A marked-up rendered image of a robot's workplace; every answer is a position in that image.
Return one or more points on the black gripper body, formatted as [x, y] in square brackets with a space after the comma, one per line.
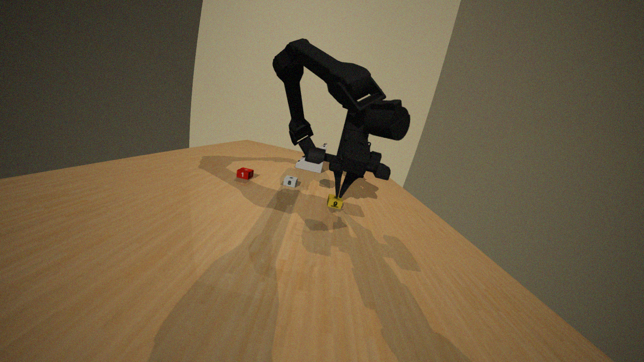
[318, 155]

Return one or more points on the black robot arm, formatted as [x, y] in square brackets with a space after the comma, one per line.
[347, 83]

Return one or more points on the yellow block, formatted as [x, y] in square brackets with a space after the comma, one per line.
[334, 202]

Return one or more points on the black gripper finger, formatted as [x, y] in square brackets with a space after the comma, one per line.
[338, 176]
[349, 179]

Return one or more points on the red block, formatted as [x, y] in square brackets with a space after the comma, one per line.
[245, 173]

